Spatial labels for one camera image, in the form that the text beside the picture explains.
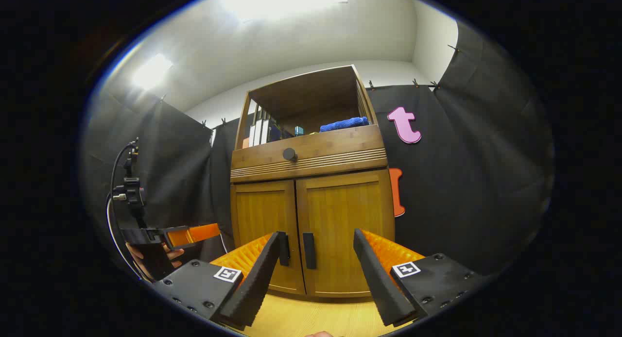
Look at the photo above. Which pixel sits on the dark blue book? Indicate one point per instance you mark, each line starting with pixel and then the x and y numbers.
pixel 273 132

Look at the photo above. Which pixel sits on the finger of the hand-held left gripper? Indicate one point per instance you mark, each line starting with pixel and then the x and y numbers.
pixel 194 234

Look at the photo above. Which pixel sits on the black backdrop cloth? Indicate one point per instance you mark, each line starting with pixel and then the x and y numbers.
pixel 461 181

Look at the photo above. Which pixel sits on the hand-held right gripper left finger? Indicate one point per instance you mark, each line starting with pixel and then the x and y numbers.
pixel 257 283

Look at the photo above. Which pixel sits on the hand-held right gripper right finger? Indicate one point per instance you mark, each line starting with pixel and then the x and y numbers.
pixel 376 278

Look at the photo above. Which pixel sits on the black round drawer knob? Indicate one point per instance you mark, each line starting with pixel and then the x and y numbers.
pixel 289 154

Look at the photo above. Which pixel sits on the ceiling light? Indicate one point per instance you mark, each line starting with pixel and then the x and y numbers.
pixel 151 71

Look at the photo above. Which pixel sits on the blue folded towel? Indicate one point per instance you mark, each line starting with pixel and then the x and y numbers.
pixel 342 124

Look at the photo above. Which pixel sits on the wooden double-door shoe cabinet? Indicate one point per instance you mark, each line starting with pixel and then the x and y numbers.
pixel 311 147

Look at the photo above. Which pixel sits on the wooden shoe cabinet door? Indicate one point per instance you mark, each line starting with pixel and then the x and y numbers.
pixel 260 210
pixel 350 206

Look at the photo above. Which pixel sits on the wooden cabinet drawer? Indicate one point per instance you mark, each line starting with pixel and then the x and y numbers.
pixel 330 145

